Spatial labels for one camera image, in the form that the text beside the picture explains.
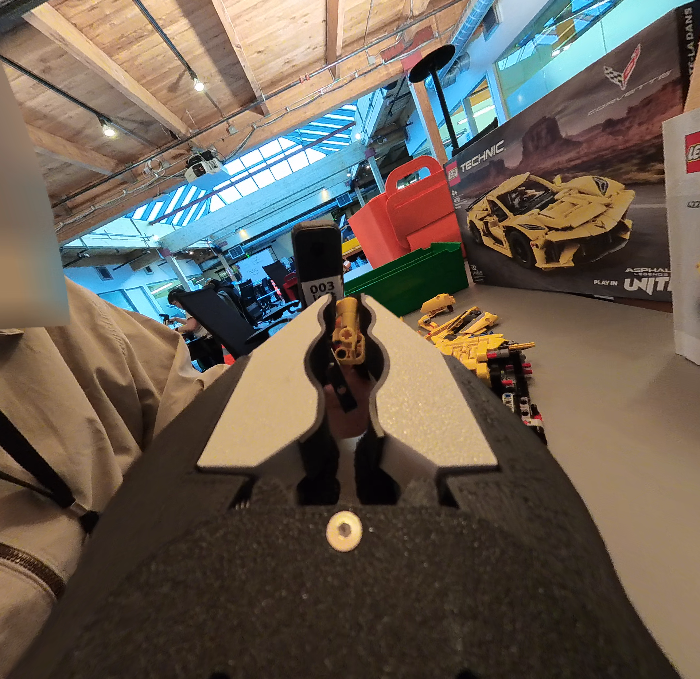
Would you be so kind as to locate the dark green plastic tray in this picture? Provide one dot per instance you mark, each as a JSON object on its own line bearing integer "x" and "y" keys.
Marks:
{"x": 410, "y": 285}

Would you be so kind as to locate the person's left hand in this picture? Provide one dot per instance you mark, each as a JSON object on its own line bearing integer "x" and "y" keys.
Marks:
{"x": 350, "y": 416}

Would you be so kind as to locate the large yellow car panel part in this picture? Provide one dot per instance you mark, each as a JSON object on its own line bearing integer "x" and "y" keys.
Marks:
{"x": 481, "y": 322}

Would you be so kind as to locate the dark toy car box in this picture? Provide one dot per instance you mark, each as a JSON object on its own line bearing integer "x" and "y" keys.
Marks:
{"x": 574, "y": 154}

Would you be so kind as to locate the silver ventilation duct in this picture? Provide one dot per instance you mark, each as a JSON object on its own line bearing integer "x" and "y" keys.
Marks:
{"x": 476, "y": 11}

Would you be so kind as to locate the partly built toy car model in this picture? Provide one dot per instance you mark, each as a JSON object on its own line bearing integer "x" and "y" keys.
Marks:
{"x": 470, "y": 351}

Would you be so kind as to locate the black rod with round disc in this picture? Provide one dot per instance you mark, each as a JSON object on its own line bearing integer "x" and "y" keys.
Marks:
{"x": 432, "y": 61}

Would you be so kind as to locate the grey desk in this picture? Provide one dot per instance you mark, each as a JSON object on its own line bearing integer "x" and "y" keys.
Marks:
{"x": 601, "y": 416}

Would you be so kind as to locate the skylight windows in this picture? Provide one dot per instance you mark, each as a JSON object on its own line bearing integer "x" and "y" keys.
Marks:
{"x": 262, "y": 165}

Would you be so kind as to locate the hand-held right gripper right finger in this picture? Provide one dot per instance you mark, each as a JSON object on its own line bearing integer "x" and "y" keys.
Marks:
{"x": 437, "y": 411}

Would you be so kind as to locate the small yellow car panel part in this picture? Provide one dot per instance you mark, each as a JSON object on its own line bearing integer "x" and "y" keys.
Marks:
{"x": 437, "y": 304}

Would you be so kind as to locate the ceiling spot lamp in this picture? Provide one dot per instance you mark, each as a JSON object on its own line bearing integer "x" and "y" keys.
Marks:
{"x": 198, "y": 84}
{"x": 109, "y": 130}

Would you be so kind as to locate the white ceiling projector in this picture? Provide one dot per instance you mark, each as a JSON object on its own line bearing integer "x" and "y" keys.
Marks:
{"x": 203, "y": 167}

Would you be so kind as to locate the yellow curved fender assembly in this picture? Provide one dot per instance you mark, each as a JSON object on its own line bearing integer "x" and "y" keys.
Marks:
{"x": 349, "y": 334}

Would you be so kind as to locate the instruction booklet with yellow car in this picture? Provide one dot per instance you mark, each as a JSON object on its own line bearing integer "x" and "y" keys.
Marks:
{"x": 683, "y": 252}

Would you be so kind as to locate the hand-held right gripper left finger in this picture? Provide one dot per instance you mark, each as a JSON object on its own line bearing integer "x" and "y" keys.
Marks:
{"x": 257, "y": 411}

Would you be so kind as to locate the black office chair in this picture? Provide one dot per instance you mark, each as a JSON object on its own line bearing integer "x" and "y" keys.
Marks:
{"x": 219, "y": 318}

